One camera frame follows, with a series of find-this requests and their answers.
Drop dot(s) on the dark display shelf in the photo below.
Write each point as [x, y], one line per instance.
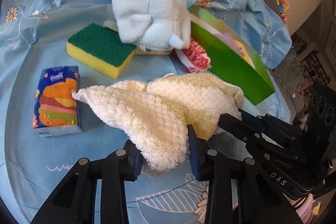
[313, 69]

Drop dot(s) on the colourful plush toy pile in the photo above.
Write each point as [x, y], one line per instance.
[283, 6]

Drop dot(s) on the blue burger tissue pack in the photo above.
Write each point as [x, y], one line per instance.
[56, 113]

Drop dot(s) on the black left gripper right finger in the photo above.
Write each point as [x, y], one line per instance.
[239, 191]

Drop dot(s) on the light blue floral bedsheet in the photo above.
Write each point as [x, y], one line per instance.
[33, 37]

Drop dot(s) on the green yellow sponge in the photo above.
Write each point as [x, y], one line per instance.
[100, 49]

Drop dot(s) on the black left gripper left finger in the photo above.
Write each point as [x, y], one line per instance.
[73, 199]

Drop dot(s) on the purple knitted cloth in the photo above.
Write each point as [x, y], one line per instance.
[227, 39]

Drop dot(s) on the red white patterned cloth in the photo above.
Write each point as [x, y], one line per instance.
[195, 58]

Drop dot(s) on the green cardboard box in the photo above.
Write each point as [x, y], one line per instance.
[252, 77]

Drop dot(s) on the yellow fuzzy pouch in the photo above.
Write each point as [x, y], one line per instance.
[244, 53]

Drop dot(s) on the light blue plush toy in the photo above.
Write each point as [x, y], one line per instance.
[153, 25]

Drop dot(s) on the cream fuzzy towel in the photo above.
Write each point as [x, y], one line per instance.
[155, 115]

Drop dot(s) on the grey green fuzzy cloth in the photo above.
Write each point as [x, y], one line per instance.
[111, 25]

